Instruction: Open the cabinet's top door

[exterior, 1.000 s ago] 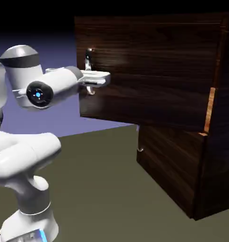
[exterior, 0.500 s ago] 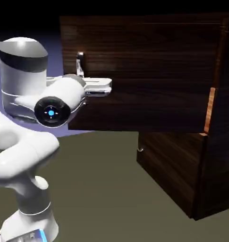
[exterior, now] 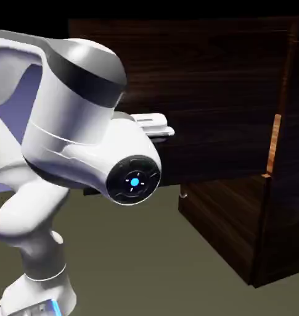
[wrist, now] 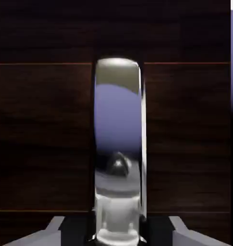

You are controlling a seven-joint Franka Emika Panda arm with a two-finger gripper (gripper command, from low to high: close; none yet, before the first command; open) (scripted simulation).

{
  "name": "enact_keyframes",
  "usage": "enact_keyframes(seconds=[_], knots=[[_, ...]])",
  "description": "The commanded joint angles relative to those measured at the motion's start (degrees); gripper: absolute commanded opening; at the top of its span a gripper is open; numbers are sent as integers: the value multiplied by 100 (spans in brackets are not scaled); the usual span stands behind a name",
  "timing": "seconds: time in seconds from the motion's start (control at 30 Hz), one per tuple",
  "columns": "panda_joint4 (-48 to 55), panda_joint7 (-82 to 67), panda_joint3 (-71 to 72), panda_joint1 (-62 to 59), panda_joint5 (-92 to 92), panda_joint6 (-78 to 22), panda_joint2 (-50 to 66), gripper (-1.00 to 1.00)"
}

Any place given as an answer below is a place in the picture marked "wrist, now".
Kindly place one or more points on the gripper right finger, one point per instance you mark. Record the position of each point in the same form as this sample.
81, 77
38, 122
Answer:
160, 232

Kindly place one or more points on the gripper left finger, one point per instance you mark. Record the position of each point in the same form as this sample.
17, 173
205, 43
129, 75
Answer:
76, 232

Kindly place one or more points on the dark wood cabinet door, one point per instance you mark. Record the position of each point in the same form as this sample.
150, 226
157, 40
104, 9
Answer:
20, 221
41, 134

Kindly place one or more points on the dark wood cabinet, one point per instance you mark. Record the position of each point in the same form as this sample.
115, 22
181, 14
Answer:
108, 28

